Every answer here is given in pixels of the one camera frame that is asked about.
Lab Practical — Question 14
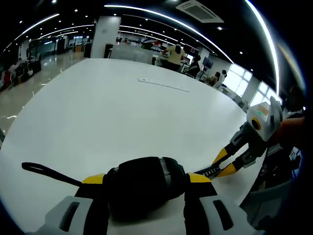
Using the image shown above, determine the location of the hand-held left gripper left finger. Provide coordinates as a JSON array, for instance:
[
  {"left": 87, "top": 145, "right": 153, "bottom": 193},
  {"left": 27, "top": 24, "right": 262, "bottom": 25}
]
[{"left": 24, "top": 172, "right": 110, "bottom": 235}]

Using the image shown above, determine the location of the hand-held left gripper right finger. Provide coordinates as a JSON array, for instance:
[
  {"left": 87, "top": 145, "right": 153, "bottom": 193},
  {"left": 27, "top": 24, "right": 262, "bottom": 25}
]
[{"left": 183, "top": 172, "right": 268, "bottom": 235}]

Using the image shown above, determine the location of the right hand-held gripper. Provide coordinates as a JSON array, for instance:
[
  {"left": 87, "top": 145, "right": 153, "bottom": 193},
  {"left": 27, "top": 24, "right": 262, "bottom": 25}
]
[{"left": 211, "top": 95, "right": 284, "bottom": 178}]

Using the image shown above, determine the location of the person's right forearm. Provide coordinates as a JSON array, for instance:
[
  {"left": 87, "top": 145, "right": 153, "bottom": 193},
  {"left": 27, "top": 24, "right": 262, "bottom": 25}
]
[{"left": 277, "top": 117, "right": 307, "bottom": 149}]

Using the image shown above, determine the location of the person's body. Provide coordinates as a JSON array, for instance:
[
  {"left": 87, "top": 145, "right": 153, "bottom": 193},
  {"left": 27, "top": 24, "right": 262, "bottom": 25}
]
[{"left": 241, "top": 85, "right": 308, "bottom": 222}]

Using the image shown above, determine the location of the flat clear strip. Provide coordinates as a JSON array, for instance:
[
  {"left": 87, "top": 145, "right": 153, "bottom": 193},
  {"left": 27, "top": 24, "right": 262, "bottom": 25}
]
[{"left": 137, "top": 77, "right": 190, "bottom": 94}]

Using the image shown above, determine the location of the white office counter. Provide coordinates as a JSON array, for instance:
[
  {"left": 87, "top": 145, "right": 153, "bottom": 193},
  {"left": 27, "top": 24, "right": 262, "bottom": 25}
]
[{"left": 107, "top": 44, "right": 160, "bottom": 66}]

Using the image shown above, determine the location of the ceiling air conditioner vent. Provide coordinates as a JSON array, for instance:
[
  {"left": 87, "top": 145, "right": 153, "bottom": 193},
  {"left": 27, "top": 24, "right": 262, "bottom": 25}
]
[{"left": 175, "top": 0, "right": 225, "bottom": 24}]

